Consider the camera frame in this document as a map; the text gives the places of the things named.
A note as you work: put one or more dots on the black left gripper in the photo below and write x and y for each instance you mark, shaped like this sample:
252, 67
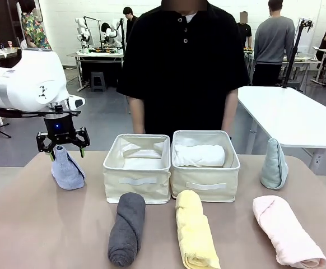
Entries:
59, 127

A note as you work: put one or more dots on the lavender blue cone towel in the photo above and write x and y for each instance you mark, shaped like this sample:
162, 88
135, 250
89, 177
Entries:
67, 176

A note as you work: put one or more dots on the grey towel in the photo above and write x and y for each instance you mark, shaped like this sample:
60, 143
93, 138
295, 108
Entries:
128, 229

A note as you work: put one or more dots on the yellow towel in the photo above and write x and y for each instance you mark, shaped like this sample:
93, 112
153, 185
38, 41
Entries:
193, 229

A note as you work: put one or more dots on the light teal cone towel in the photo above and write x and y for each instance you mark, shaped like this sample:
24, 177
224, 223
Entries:
273, 168

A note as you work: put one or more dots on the pink towel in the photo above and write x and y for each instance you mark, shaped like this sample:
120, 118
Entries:
283, 229

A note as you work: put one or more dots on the person's right forearm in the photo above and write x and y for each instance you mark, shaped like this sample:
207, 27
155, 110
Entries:
137, 117

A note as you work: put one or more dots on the person's left forearm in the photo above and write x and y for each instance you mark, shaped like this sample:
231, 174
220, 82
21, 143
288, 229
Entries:
229, 115

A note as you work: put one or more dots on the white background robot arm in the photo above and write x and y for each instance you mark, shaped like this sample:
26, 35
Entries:
83, 33
113, 32

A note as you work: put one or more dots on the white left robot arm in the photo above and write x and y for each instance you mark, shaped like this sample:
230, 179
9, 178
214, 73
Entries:
25, 78

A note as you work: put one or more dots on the beige bin with folded towels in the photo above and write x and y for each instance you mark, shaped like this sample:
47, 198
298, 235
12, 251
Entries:
137, 193

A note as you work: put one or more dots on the beige bin with rolled towels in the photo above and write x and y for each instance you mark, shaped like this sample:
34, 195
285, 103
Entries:
207, 193

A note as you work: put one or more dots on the grey plastic stool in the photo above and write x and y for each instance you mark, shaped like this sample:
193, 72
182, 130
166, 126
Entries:
98, 81

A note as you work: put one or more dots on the background robot workbench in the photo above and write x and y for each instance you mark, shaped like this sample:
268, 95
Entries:
101, 56

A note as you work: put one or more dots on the person in floral shirt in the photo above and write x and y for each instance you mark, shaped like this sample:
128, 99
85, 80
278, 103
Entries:
35, 30

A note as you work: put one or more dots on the standing person in black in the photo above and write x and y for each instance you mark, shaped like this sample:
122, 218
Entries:
130, 25

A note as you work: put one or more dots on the white rolled towel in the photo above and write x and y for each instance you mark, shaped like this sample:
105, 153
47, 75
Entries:
199, 155

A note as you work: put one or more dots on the person in black polo shirt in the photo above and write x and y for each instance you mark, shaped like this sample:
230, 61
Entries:
182, 70

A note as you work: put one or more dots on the person in black t-shirt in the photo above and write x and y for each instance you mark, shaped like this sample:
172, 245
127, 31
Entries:
244, 30

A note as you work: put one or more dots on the white side table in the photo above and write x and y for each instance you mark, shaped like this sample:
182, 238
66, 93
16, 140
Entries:
291, 112

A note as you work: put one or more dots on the person in grey sweater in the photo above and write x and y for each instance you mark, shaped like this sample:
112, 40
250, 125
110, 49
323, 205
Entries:
273, 39

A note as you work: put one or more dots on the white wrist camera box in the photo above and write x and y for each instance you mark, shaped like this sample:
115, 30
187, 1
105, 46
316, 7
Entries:
76, 103

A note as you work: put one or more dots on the black camera stand pole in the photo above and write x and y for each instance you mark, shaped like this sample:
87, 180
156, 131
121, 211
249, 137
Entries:
294, 50

